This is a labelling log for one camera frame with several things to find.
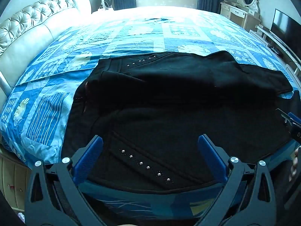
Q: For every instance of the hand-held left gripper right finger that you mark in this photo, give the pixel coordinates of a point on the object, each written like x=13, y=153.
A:
x=209, y=154

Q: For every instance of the blue patterned bedsheet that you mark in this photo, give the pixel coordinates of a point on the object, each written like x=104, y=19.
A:
x=42, y=98

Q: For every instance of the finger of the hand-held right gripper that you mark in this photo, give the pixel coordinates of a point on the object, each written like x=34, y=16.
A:
x=288, y=117

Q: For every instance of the person's right hand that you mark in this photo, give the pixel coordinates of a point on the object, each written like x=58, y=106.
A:
x=295, y=163

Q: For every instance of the white television stand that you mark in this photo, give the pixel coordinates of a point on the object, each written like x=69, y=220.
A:
x=277, y=46

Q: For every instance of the cream tufted leather headboard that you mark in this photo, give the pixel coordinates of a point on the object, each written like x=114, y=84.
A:
x=25, y=35

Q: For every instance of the white dressing table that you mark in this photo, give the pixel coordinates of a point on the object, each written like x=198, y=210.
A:
x=237, y=14

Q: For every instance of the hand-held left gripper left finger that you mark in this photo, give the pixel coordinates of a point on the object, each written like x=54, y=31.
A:
x=92, y=154

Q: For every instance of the black studded pants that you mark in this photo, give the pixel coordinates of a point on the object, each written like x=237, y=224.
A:
x=178, y=113

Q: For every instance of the cream bedside cabinet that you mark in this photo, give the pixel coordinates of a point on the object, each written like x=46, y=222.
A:
x=14, y=181

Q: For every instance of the white box fan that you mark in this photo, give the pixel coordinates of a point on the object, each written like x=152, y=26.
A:
x=107, y=1

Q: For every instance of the black flat television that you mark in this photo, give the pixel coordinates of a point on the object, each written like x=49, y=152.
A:
x=285, y=31

